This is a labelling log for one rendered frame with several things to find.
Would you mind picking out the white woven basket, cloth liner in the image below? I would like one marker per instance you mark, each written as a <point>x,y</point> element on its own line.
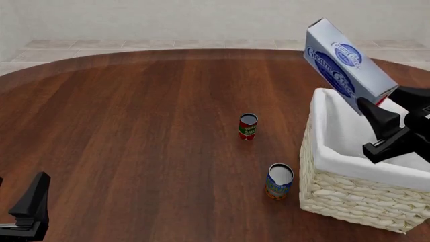
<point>349,191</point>

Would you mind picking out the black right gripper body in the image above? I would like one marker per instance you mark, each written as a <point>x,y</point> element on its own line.
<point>399,145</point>

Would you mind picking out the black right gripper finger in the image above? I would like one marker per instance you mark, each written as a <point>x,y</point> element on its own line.
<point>383,122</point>
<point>415,98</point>

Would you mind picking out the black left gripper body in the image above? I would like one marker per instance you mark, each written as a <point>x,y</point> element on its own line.
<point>28,230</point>

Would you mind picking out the white blue cream cheese box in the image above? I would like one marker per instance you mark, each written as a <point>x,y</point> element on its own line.
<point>356,65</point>

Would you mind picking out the blue orange soup can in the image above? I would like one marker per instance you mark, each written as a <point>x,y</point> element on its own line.
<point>278,185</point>

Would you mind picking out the red tomato sauce can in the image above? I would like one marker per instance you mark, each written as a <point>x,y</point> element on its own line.
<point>248,128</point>

